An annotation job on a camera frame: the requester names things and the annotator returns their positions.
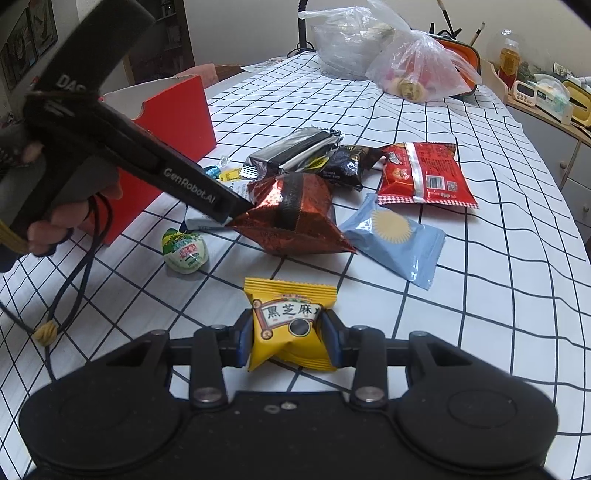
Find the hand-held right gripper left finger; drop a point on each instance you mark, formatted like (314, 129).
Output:
(244, 339)

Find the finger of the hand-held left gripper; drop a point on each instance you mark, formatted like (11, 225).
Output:
(233, 203)

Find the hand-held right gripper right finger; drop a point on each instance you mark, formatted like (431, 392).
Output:
(331, 344)

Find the yellow snack packet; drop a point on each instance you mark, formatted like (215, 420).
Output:
(288, 304)

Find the red-brown foil snack bag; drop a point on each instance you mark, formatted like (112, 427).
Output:
(300, 217)

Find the silver foil snack packet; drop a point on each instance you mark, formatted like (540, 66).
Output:
(295, 147)

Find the red cardboard box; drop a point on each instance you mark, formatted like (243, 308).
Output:
(175, 115)

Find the red snack bag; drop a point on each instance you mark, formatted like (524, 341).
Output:
(429, 175)

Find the plastic bag with red snacks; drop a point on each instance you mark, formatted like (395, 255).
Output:
(415, 69)

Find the person's left hand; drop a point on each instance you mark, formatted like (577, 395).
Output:
(55, 226)

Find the small yellow packet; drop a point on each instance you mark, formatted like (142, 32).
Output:
(230, 174)

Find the small white packet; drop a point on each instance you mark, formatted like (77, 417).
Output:
(203, 224)

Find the blue wrapped candy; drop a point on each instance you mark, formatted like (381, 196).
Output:
(213, 170)

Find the green white egg-shaped snack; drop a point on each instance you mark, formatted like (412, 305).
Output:
(187, 251)

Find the bookshelf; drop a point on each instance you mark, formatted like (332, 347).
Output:
(168, 37)

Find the black snack packet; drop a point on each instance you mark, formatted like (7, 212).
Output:
(346, 166)

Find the pink cloth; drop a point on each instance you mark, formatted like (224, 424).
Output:
(201, 74)

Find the light blue sun-print packet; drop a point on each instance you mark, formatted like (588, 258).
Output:
(392, 235)

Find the white paper packet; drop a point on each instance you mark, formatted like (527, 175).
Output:
(263, 64)

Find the checked tablecloth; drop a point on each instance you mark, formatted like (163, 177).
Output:
(485, 286)

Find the grey desk lamp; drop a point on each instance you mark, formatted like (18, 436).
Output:
(304, 23)

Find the clear plastic bag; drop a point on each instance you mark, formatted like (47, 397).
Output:
(346, 41)

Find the orange container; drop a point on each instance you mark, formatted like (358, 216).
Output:
(464, 57)

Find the brushes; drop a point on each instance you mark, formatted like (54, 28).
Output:
(447, 18)

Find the grey cabinet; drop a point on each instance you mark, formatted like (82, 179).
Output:
(549, 143)

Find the amber liquid bottle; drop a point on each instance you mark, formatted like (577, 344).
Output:
(509, 60)

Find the white timer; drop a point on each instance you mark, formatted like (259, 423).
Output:
(525, 93)

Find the wall posters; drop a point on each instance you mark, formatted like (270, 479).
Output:
(27, 41)

